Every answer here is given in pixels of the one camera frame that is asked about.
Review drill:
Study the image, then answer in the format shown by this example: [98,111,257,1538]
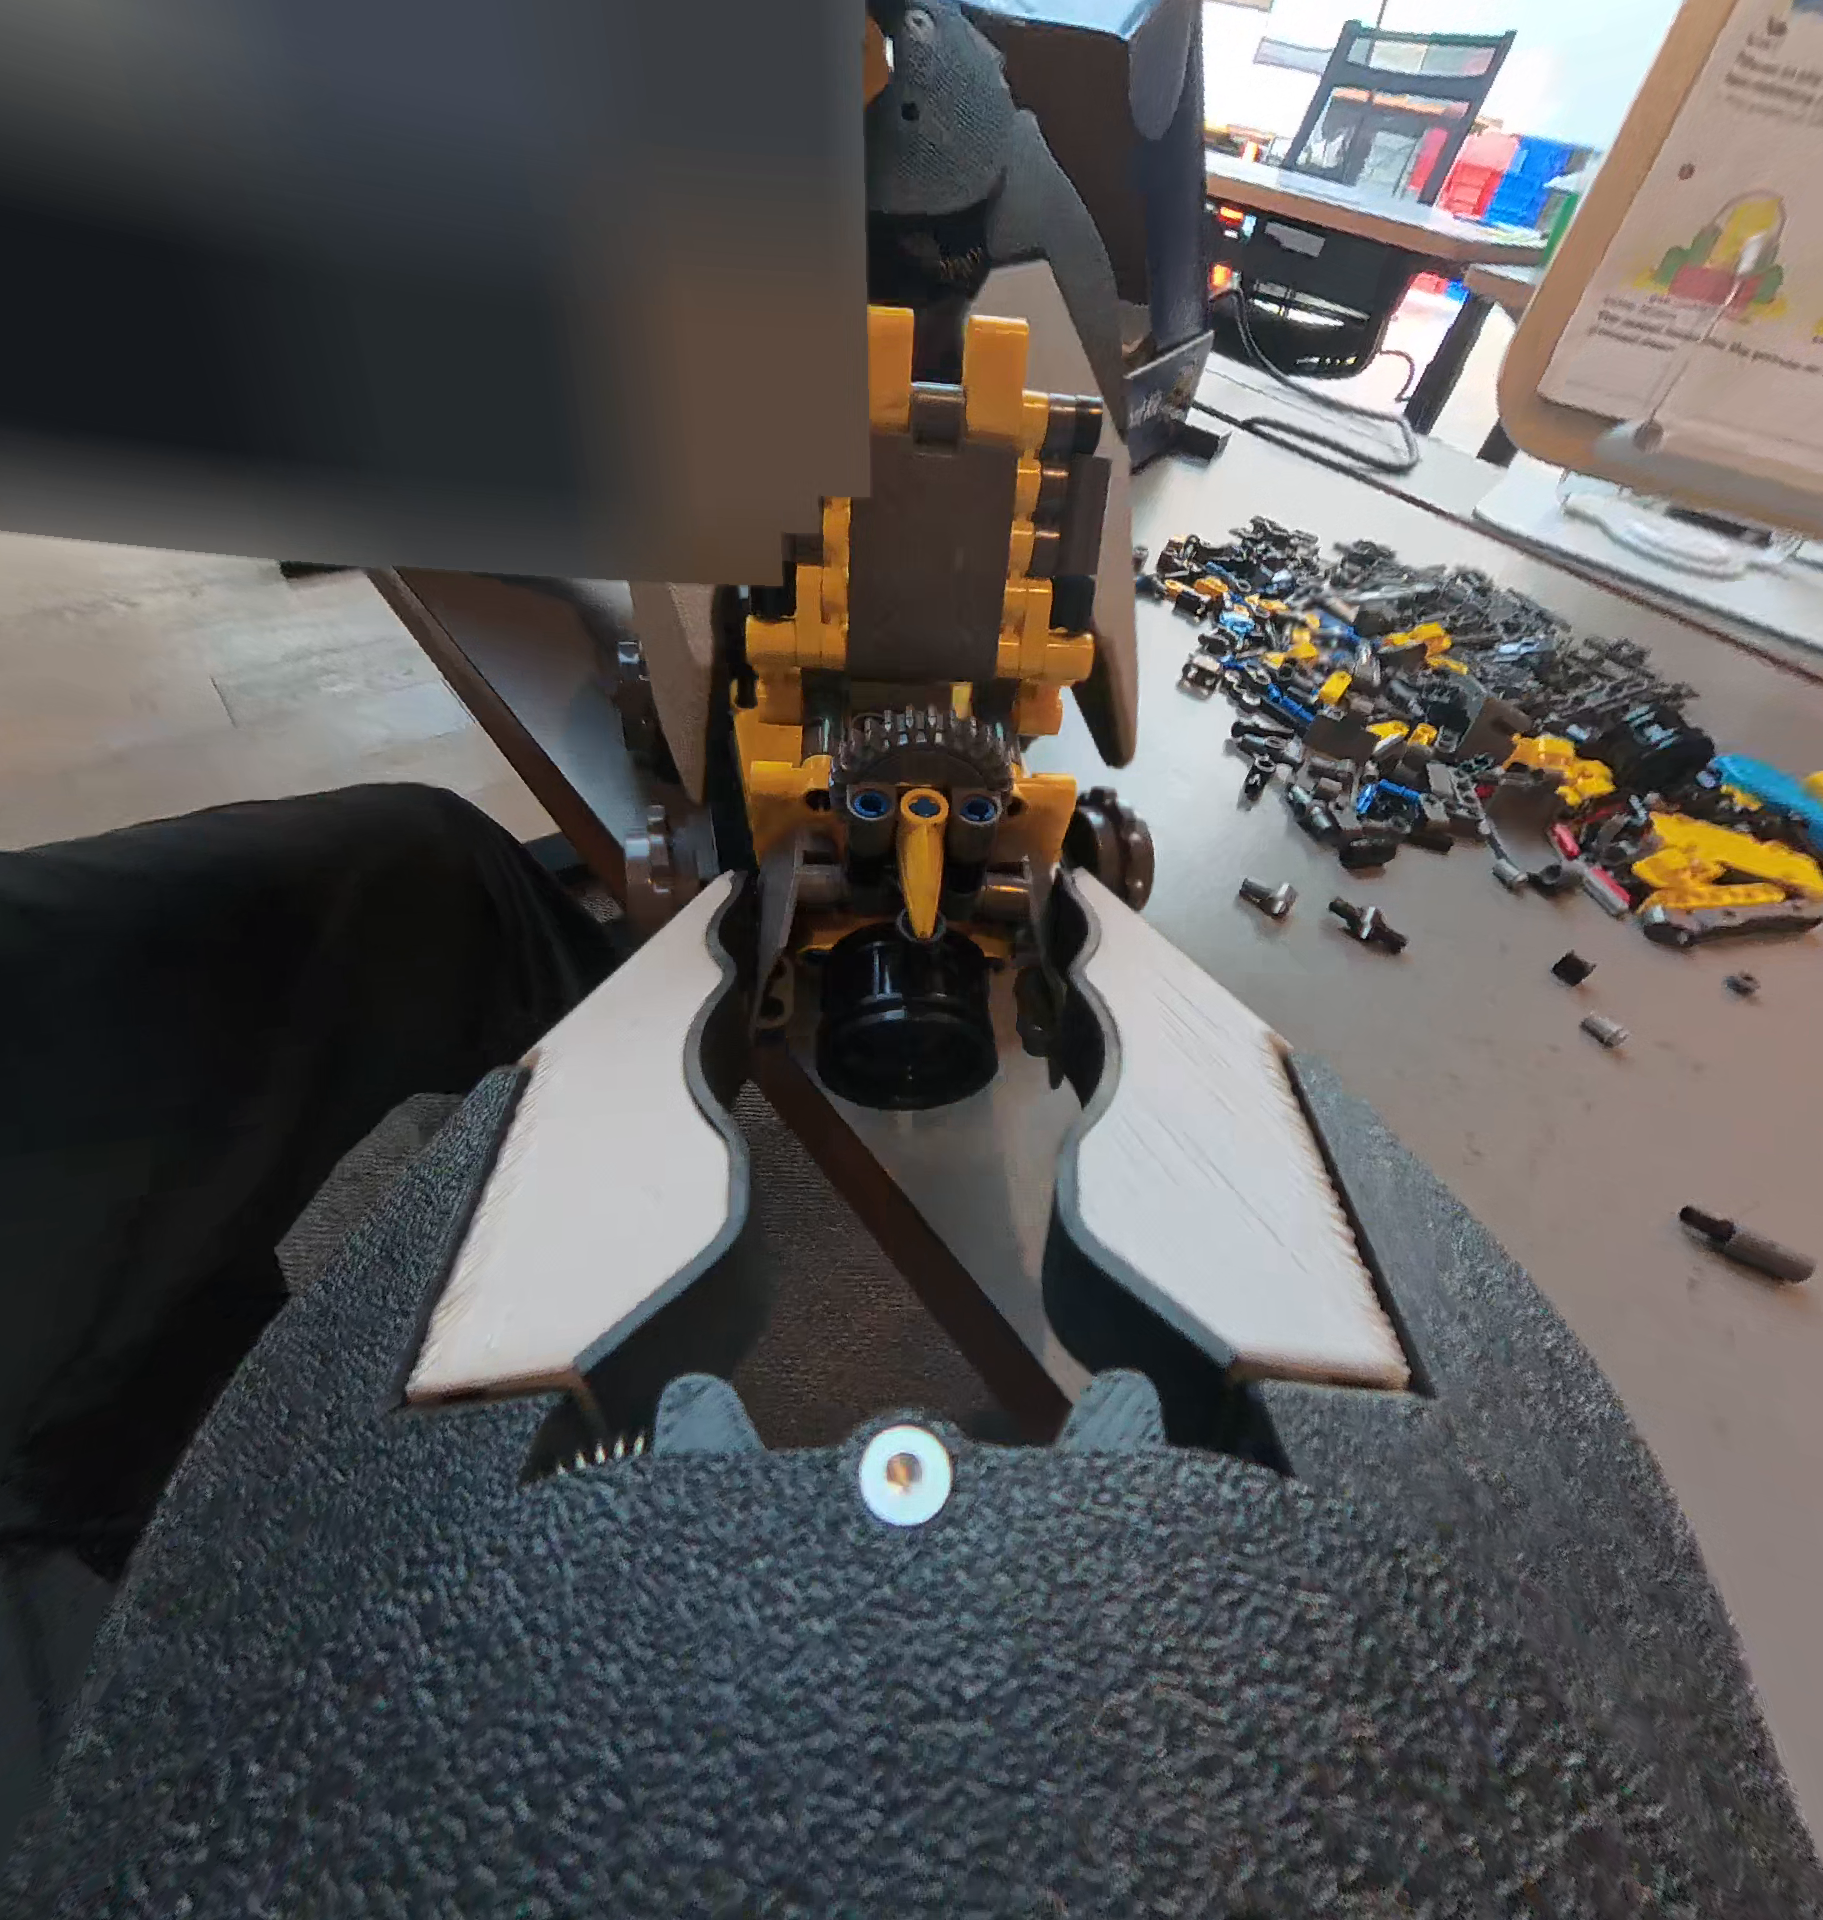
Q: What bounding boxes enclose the blue storage bin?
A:
[1494,135,1595,224]

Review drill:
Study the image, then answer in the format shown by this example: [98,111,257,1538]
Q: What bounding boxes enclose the wooden background table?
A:
[1206,150,1595,437]

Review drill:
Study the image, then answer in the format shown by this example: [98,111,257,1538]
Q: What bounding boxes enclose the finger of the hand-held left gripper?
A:
[1001,111,1141,770]
[625,577,737,871]

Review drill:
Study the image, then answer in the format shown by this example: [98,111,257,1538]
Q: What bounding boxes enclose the long dark toy pin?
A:
[1680,1204,1816,1286]

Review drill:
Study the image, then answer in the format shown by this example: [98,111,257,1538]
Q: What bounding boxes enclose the red storage bin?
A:
[1434,126,1520,215]

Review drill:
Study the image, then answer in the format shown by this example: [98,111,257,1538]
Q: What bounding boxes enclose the person's dark trousers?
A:
[0,779,618,1546]

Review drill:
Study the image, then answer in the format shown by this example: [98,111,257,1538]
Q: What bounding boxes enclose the white stand base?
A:
[1473,456,1823,662]

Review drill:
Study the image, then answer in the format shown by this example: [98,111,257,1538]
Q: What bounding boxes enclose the printed instruction sheet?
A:
[1534,0,1823,437]

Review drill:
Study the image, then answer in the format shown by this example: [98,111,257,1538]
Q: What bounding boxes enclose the instruction booklet on stand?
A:
[1494,0,1823,503]

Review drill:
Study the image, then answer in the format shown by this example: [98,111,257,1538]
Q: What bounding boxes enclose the pile of toy building pieces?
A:
[1132,515,1823,950]

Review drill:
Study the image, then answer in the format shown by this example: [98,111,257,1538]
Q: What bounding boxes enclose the black chair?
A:
[1283,22,1517,204]

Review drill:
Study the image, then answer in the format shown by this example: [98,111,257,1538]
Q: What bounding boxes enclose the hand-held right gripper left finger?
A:
[405,868,753,1412]

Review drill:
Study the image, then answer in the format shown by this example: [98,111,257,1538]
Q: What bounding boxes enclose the white desk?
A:
[371,261,1823,1862]

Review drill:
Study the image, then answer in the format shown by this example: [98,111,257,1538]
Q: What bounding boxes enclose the black cable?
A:
[1194,284,1427,475]

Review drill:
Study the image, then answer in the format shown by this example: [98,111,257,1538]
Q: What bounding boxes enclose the yellow toy building model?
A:
[611,305,1156,1112]

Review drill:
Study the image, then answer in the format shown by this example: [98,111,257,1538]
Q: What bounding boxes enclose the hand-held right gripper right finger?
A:
[1050,870,1411,1389]

